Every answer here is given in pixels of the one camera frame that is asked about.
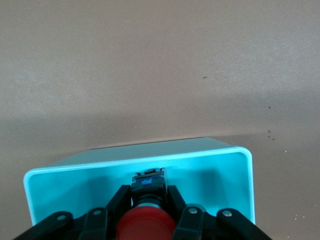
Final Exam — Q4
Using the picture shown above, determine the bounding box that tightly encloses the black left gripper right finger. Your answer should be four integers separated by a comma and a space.
166, 184, 274, 240

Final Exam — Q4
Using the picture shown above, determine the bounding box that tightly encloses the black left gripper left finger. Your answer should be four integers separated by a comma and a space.
13, 184, 133, 240

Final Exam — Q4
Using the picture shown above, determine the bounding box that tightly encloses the red push button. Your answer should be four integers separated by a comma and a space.
117, 167, 177, 240

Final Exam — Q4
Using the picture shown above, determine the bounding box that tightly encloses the cyan plastic bin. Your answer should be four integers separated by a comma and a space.
22, 136, 256, 225

